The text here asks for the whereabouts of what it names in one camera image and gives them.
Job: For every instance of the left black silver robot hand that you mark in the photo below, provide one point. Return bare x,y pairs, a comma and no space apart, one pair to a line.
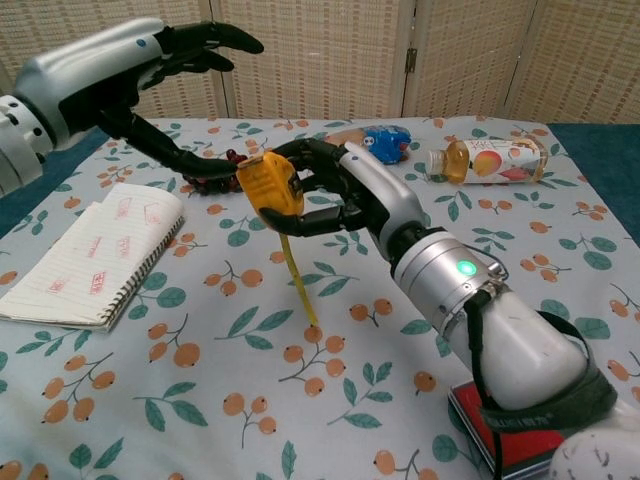
85,75

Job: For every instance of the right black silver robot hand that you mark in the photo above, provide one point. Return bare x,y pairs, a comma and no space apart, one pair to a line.
385,195

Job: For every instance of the yellow tape measure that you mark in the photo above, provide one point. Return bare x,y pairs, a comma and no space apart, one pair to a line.
270,185

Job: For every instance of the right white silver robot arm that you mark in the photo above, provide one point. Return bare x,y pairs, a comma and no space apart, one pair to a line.
525,350

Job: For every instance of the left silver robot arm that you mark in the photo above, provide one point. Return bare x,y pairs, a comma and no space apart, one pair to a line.
15,150

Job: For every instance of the blue snack bag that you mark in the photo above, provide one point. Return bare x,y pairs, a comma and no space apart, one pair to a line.
387,145

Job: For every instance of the woven folding screen panel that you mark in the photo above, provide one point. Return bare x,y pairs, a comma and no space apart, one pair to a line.
475,60
590,60
100,12
325,60

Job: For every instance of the juice bottle with fruit label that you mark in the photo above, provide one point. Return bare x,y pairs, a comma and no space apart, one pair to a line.
490,160

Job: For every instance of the brass screen hinge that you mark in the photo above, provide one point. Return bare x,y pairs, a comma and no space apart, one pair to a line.
411,59

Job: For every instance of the dark red grape bunch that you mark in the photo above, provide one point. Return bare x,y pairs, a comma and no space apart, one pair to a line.
210,187

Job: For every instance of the white spiral notebook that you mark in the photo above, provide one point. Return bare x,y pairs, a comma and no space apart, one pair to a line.
90,260

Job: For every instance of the floral print tablecloth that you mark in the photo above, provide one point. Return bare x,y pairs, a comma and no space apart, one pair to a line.
200,350

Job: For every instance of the red stamp pad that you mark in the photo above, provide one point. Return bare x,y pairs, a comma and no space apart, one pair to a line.
520,445

